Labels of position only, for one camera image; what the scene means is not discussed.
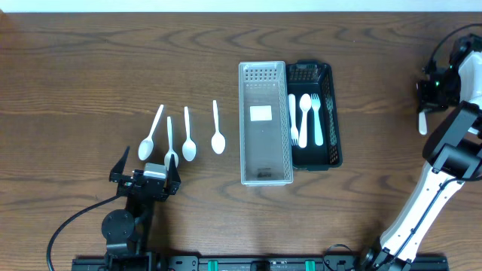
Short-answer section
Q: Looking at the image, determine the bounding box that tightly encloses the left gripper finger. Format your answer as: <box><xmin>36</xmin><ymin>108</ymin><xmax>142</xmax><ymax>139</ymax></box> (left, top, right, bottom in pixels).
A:
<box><xmin>166</xmin><ymin>154</ymin><xmax>181</xmax><ymax>195</ymax></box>
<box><xmin>108</xmin><ymin>146</ymin><xmax>130</xmax><ymax>184</ymax></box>

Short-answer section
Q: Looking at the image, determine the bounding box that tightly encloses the white plastic spoon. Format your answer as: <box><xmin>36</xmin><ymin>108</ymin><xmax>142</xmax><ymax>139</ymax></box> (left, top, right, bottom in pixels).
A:
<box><xmin>299</xmin><ymin>93</ymin><xmax>312</xmax><ymax>148</ymax></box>
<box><xmin>182</xmin><ymin>106</ymin><xmax>197</xmax><ymax>162</ymax></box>
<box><xmin>138</xmin><ymin>104</ymin><xmax>164</xmax><ymax>161</ymax></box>
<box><xmin>211</xmin><ymin>100</ymin><xmax>226</xmax><ymax>154</ymax></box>
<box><xmin>164</xmin><ymin>116</ymin><xmax>178</xmax><ymax>168</ymax></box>

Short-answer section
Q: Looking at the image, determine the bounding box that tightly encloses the white plastic fork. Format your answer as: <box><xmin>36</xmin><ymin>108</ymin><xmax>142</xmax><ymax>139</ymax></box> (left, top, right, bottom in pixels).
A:
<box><xmin>418</xmin><ymin>111</ymin><xmax>428</xmax><ymax>136</ymax></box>
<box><xmin>311</xmin><ymin>93</ymin><xmax>324</xmax><ymax>146</ymax></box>
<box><xmin>288</xmin><ymin>94</ymin><xmax>299</xmax><ymax>146</ymax></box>

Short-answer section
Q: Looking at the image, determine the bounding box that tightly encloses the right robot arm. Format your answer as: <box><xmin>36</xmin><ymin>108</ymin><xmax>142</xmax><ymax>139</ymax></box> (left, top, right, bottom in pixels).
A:
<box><xmin>356</xmin><ymin>34</ymin><xmax>481</xmax><ymax>270</ymax></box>

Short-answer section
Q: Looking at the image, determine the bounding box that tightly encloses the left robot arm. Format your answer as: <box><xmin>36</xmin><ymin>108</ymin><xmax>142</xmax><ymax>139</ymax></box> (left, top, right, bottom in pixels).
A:
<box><xmin>101</xmin><ymin>151</ymin><xmax>181</xmax><ymax>271</ymax></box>

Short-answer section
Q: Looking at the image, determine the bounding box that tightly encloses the white label in basket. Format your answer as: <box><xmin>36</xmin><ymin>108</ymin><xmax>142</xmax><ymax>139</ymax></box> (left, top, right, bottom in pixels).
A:
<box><xmin>249</xmin><ymin>105</ymin><xmax>273</xmax><ymax>122</ymax></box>

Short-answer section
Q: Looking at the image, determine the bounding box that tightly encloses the clear plastic basket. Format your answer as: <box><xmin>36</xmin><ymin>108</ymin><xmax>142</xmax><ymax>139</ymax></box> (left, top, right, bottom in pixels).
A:
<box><xmin>239</xmin><ymin>61</ymin><xmax>294</xmax><ymax>187</ymax></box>

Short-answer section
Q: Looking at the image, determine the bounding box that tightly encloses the black plastic basket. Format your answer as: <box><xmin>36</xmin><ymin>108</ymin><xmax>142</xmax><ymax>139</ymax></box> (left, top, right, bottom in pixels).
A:
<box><xmin>286</xmin><ymin>60</ymin><xmax>343</xmax><ymax>171</ymax></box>

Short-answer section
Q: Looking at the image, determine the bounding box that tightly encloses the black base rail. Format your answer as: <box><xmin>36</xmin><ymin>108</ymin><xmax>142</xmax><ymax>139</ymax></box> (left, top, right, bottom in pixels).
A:
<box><xmin>71</xmin><ymin>254</ymin><xmax>451</xmax><ymax>271</ymax></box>

